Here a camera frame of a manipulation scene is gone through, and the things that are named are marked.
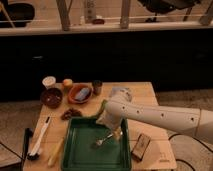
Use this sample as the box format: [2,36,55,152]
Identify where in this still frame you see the brown dried food pile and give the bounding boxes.
[61,108,82,120]

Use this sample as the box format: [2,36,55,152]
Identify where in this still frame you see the black floor cable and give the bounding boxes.
[168,132,213,171]

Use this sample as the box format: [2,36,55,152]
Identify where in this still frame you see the white lidded cup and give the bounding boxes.
[42,76,56,89]

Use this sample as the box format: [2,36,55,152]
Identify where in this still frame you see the small orange fruit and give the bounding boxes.
[62,79,73,90]

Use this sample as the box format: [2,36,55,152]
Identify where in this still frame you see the blue sponge block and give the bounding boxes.
[75,88,90,101]

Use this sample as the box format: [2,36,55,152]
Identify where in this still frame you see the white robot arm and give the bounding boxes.
[97,88,213,144]

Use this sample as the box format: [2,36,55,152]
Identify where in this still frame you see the dark metal cup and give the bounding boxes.
[92,80,102,95]

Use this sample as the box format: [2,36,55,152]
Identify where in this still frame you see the silver metal fork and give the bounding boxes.
[91,133,113,148]

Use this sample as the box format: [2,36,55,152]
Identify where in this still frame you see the black tongs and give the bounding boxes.
[21,128,33,167]

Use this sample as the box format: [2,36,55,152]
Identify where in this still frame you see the brown rectangular box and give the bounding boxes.
[131,134,151,162]

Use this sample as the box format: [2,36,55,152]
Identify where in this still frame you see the pale yellow stick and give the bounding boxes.
[47,138,64,167]

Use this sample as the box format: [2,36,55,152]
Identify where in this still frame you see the orange clay bowl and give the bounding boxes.
[68,84,92,104]

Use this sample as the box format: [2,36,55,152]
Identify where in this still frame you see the black office chair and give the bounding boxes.
[138,0,201,23]

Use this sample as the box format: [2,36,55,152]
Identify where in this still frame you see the dark brown bowl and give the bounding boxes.
[40,88,63,109]

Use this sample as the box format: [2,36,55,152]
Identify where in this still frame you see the green square tray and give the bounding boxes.
[61,117,131,171]

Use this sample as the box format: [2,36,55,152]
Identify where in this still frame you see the black left chair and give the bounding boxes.
[0,0,35,28]

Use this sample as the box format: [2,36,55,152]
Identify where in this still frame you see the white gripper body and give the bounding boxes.
[96,111,122,131]

